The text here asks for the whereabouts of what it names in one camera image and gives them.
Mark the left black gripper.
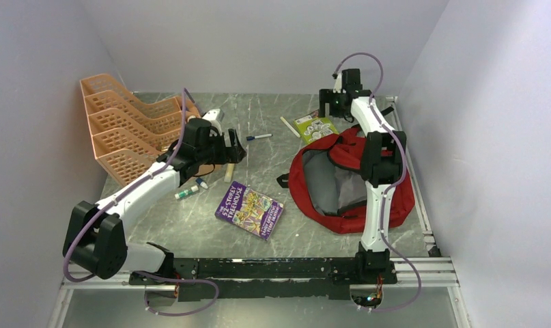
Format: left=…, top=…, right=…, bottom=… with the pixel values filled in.
left=196, top=128, right=246, bottom=165

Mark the red backpack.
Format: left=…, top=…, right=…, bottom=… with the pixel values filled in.
left=276, top=107, right=415, bottom=235

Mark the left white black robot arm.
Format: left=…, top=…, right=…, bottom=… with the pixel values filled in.
left=63, top=118, right=246, bottom=284

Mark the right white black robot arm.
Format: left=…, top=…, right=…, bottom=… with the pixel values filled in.
left=320, top=68, right=406, bottom=283

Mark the blue white whiteboard marker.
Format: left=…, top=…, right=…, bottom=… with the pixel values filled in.
left=246, top=133, right=273, bottom=141

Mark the green activity book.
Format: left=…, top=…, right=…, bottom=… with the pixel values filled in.
left=294, top=116, right=339, bottom=145

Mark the blue capped white marker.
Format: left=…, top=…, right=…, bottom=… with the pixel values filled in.
left=195, top=177, right=209, bottom=189

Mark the green white glue stick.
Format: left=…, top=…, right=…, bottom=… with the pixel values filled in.
left=174, top=185, right=199, bottom=200

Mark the purple treehouse book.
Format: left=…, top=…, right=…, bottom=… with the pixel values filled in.
left=215, top=181, right=284, bottom=241

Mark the white pencil stick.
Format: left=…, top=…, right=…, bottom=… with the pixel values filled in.
left=280, top=116, right=300, bottom=138

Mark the orange plastic file organizer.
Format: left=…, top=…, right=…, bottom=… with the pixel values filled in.
left=80, top=73, right=202, bottom=187

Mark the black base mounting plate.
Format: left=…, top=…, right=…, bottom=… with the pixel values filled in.
left=129, top=257, right=396, bottom=302

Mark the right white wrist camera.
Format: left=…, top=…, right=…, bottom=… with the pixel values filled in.
left=333, top=73, right=343, bottom=94

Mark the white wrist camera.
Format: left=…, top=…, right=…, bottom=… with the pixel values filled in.
left=333, top=73, right=343, bottom=94
left=202, top=109, right=225, bottom=134

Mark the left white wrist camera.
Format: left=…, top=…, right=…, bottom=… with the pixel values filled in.
left=202, top=109, right=225, bottom=134

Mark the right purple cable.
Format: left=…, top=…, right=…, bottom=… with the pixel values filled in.
left=333, top=52, right=423, bottom=314

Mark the aluminium frame rail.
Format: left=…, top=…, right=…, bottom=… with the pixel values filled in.
left=51, top=257, right=471, bottom=327

